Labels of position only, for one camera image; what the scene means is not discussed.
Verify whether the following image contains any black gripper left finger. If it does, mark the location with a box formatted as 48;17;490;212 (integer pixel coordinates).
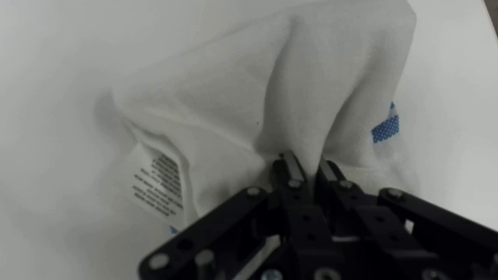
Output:
139;153;333;280

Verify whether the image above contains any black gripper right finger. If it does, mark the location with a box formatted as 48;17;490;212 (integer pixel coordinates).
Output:
314;160;498;280

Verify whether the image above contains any white cloth with blue tag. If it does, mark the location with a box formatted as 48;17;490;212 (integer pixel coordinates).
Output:
107;0;419;230

